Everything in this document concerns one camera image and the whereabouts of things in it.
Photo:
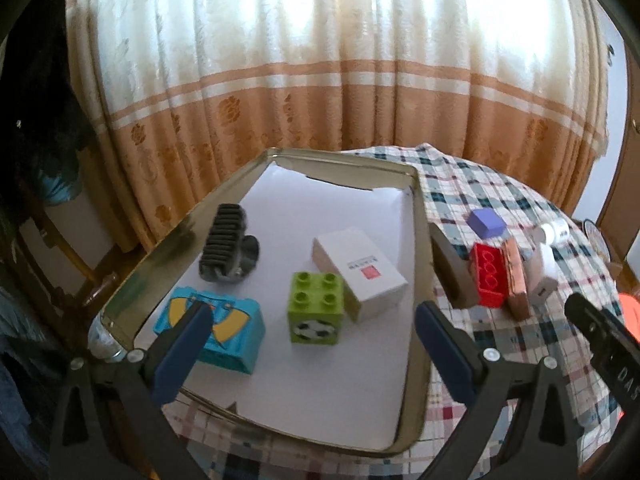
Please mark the orange red cushion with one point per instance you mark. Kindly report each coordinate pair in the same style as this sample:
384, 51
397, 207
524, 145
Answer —
630, 306

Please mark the metal bucket with tissue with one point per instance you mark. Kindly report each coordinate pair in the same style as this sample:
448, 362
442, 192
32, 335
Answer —
102, 345

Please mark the plaid tablecloth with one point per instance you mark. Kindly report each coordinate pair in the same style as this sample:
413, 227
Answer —
452, 187

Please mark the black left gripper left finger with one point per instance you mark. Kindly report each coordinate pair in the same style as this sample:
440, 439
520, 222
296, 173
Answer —
109, 423

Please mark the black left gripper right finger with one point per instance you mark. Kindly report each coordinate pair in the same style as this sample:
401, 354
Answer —
541, 440

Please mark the white pill bottle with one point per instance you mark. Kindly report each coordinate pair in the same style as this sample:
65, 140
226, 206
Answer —
552, 233

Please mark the red toy building block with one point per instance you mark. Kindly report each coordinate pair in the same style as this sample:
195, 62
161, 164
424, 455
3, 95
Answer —
488, 269

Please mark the gold metal tin tray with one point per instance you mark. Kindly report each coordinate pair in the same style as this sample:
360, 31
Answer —
367, 394

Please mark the teal toy building block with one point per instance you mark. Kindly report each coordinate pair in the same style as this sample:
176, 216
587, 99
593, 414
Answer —
237, 332

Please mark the dark brown wooden block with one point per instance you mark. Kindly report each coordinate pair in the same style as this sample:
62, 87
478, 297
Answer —
452, 271

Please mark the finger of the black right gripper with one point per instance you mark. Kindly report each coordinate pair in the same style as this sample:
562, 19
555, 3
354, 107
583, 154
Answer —
615, 352

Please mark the green soccer toy block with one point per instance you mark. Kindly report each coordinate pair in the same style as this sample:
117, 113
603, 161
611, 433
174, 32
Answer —
316, 308

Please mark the purple cube block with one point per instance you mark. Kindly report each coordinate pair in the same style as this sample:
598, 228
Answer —
486, 223

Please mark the brown wooden door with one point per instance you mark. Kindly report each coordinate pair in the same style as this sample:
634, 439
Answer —
619, 220

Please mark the copper pink rectangular box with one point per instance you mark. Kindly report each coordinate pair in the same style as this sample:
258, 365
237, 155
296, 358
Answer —
517, 297

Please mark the black ribbed heat sink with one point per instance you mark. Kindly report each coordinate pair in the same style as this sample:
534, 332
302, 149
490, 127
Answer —
229, 253

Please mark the round cookie tin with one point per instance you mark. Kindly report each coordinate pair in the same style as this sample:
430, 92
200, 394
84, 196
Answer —
597, 240

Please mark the white usb charger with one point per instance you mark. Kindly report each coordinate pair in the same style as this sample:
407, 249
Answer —
542, 275

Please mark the white box with red label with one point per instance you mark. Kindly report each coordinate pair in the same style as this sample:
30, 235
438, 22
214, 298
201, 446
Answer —
372, 282

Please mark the cream and orange curtain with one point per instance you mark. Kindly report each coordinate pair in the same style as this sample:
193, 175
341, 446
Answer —
182, 93

